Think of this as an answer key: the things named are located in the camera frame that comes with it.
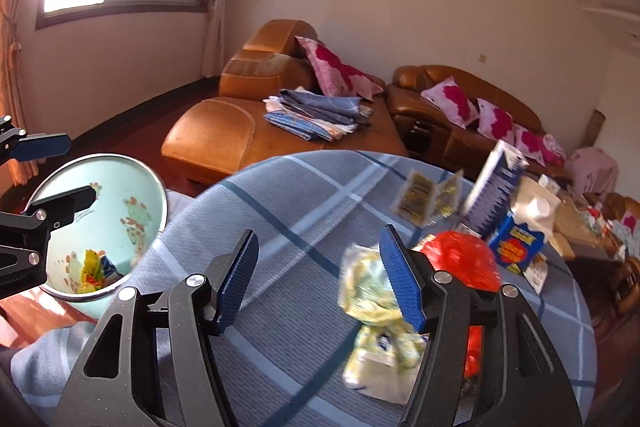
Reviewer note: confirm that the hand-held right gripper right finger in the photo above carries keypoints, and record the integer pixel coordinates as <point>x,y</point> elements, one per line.
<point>402,279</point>

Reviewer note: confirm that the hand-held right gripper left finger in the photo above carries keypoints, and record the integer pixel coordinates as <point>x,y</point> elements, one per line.
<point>235,279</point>

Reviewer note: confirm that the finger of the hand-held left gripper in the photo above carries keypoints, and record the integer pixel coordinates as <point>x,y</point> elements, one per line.
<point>42,147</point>
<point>62,207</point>

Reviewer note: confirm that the pale yellow-green plastic bag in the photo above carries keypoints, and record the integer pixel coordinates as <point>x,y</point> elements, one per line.
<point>372,287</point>

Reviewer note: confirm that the pale green printed trash bin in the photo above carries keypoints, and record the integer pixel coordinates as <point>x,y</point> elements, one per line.
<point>130,207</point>

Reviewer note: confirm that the red plastic bag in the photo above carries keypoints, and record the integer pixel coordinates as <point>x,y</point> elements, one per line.
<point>457,259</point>

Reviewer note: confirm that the small yellow sachet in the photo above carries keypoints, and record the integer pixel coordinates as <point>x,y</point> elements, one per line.
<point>415,199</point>
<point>447,197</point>

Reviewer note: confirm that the blue plaid tablecloth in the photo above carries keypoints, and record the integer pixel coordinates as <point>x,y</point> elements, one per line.
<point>300,207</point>

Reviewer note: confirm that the blue white milk carton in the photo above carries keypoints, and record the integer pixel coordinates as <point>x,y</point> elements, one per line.
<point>520,247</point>

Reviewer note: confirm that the tall grey-blue drink carton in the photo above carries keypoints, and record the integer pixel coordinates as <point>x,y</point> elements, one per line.
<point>492,192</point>

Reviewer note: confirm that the brown leather chaise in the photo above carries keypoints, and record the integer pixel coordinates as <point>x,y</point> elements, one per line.
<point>225,132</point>

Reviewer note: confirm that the pink floral pillow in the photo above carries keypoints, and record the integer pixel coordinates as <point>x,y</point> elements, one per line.
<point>340,67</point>
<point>530,142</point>
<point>495,122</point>
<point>450,102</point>

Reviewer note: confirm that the folded blue plaid sheet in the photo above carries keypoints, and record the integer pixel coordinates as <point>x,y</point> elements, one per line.
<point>315,114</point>

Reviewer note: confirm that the wooden glass coffee table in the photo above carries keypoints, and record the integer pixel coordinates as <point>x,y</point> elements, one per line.
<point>580,232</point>

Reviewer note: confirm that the pink blanket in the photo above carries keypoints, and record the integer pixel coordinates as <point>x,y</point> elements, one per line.
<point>554,152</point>

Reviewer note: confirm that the pale pink floral cloth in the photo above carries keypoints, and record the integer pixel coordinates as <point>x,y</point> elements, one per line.
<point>592,169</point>

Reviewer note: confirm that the brown leather armchair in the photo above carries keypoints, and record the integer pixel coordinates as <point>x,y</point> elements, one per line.
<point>627,277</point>

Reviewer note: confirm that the rolled straw mat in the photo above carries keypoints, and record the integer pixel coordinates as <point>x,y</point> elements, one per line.
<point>595,132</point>

